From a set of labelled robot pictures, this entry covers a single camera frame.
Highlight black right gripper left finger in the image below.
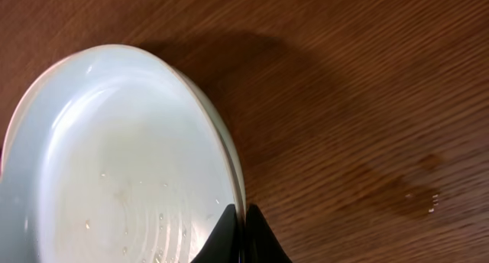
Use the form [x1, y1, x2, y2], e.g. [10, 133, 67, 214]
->
[192, 204, 240, 263]

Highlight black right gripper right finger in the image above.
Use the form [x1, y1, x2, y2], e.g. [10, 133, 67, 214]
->
[244, 204, 292, 263]

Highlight white plate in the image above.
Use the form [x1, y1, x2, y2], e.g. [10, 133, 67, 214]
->
[171, 66, 248, 218]

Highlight light blue top plate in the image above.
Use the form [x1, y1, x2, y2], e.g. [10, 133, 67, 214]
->
[1, 44, 236, 262]

